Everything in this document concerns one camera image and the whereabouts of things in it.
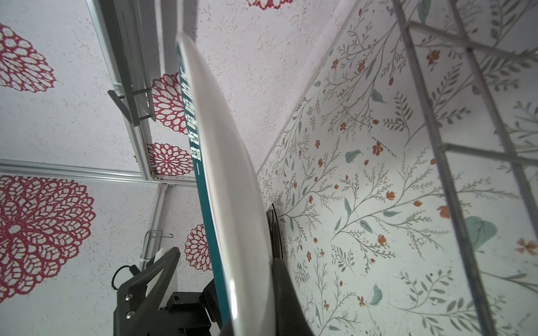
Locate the wire dish rack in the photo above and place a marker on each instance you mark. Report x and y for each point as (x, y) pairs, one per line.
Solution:
(475, 68)

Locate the black square plate yellow rim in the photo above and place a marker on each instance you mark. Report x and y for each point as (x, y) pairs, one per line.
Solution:
(275, 234)

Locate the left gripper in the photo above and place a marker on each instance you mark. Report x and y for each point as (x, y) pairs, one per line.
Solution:
(138, 310)

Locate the black wire wall basket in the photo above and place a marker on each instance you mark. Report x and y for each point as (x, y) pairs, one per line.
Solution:
(151, 246)

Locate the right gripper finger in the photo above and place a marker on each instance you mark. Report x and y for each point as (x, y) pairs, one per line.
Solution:
(289, 317)

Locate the grey wall shelf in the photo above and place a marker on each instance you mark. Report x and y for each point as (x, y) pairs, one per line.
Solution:
(128, 106)

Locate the round plate red rim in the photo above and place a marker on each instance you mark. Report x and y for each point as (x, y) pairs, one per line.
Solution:
(230, 199)

